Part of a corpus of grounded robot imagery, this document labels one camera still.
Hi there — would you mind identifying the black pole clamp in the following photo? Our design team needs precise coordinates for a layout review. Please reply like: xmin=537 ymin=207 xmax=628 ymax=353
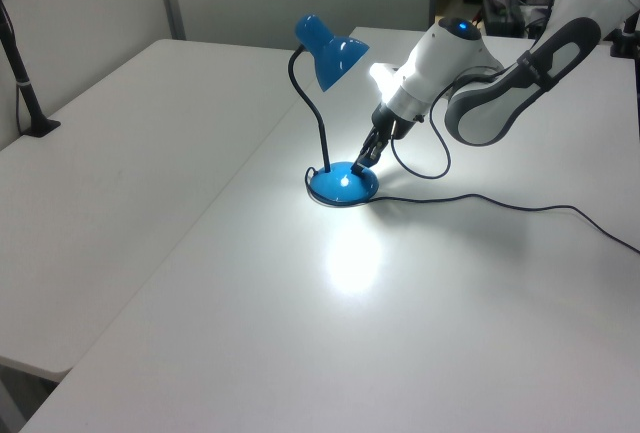
xmin=608 ymin=8 xmax=640 ymax=60

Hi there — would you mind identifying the white adjoining table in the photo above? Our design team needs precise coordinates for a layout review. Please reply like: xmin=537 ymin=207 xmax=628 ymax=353
xmin=0 ymin=37 xmax=321 ymax=383

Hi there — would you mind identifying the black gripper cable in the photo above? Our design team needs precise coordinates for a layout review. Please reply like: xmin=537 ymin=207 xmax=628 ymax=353
xmin=390 ymin=66 xmax=506 ymax=180

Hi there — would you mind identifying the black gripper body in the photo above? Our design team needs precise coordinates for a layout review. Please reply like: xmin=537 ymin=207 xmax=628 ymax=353
xmin=370 ymin=101 xmax=417 ymax=143

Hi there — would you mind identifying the black camera pole with foot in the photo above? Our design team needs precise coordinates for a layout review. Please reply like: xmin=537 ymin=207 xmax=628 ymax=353
xmin=0 ymin=0 xmax=63 ymax=140

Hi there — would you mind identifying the blue gooseneck desk lamp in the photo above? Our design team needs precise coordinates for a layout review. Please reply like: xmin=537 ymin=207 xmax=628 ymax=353
xmin=287 ymin=13 xmax=380 ymax=208

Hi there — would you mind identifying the black lamp power cable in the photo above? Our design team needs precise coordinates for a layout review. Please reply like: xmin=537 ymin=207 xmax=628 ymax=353
xmin=304 ymin=166 xmax=640 ymax=256

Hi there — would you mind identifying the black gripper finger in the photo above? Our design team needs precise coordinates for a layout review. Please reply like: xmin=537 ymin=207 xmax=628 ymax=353
xmin=351 ymin=126 xmax=382 ymax=175
xmin=366 ymin=134 xmax=391 ymax=169

